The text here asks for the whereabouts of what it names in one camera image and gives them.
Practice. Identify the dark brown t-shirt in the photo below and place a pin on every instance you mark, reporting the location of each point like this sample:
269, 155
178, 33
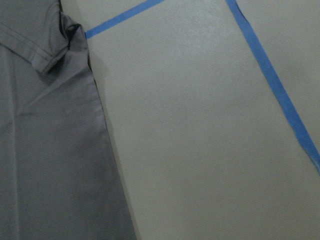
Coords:
58, 176

